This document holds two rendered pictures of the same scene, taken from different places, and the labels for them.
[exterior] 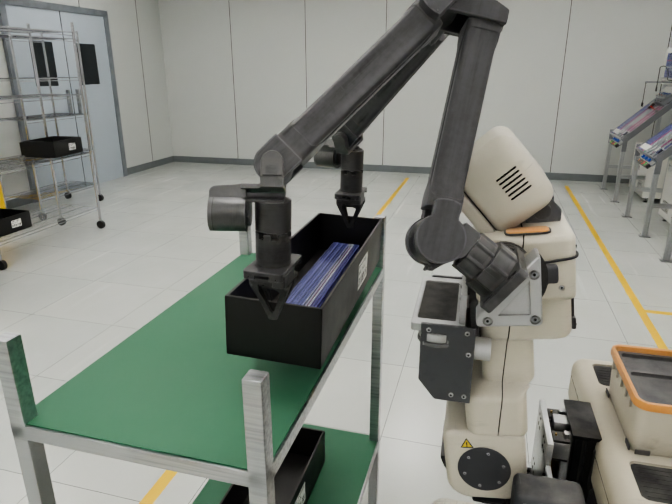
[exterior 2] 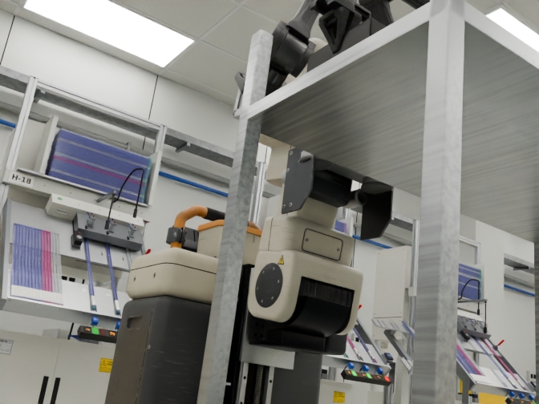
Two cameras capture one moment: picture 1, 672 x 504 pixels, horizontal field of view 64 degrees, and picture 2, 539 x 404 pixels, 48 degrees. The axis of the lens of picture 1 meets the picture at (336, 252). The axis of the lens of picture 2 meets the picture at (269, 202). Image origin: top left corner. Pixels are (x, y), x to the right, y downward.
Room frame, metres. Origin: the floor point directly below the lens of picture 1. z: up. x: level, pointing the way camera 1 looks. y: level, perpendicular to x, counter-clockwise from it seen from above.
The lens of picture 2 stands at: (2.16, 0.54, 0.48)
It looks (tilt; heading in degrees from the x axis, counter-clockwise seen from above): 18 degrees up; 221
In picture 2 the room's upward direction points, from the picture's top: 7 degrees clockwise
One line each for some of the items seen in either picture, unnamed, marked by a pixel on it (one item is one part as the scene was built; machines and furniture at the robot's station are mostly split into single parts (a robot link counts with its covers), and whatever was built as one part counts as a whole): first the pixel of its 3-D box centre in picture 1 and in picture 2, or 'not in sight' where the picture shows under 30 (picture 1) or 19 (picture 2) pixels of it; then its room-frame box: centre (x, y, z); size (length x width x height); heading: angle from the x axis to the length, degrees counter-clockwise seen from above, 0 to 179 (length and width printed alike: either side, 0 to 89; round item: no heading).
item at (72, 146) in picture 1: (53, 146); not in sight; (5.01, 2.58, 0.82); 0.40 x 0.30 x 0.14; 170
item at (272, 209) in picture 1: (269, 214); not in sight; (0.82, 0.10, 1.28); 0.07 x 0.06 x 0.07; 92
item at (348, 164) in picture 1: (350, 159); not in sight; (1.37, -0.04, 1.28); 0.07 x 0.06 x 0.07; 60
